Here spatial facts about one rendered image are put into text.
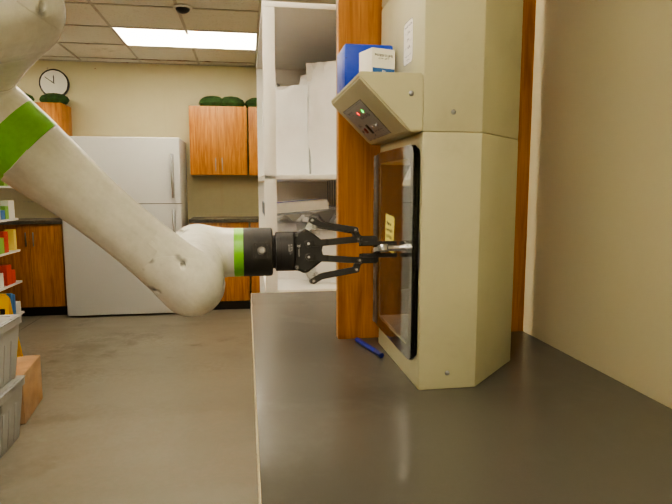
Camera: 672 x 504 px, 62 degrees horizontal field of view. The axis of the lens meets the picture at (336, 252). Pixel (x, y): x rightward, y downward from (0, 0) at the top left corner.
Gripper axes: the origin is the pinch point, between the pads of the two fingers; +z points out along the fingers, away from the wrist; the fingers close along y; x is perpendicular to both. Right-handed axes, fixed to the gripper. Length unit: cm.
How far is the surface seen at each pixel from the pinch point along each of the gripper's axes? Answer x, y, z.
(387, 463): -32.2, -30.4, -7.1
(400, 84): -15.1, 27.8, 1.3
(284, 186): 209, 45, -4
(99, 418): 232, -84, -111
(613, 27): -6, 44, 49
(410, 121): -14.2, 21.7, 3.1
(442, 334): -8.3, -16.2, 9.8
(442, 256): -10.5, -1.9, 9.5
